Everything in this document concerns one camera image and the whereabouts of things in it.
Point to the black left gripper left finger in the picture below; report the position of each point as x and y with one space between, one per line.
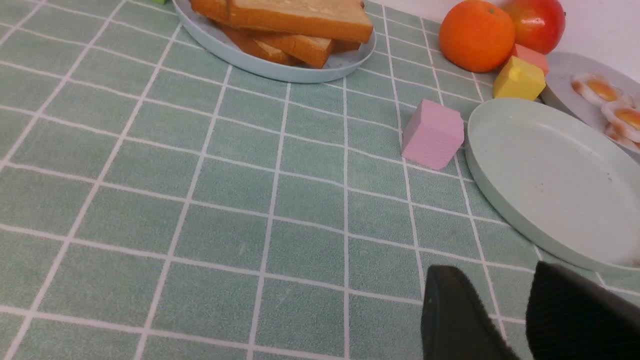
455 324

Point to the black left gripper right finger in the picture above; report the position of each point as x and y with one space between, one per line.
569 317

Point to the fried egg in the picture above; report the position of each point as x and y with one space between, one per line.
595 88
624 117
621 140

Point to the light green center plate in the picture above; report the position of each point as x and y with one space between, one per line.
562 184

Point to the grey egg plate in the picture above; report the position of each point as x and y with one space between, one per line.
560 95

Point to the yellow cube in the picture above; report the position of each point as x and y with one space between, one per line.
519 79

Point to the salmon pink cube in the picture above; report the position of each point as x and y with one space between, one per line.
531 56

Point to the orange fruit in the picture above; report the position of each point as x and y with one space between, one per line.
476 36

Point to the red apple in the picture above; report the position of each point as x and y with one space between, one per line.
539 24

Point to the green checkered tablecloth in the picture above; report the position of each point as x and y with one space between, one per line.
158 203

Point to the light blue bread plate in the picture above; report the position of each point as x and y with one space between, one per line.
213 40

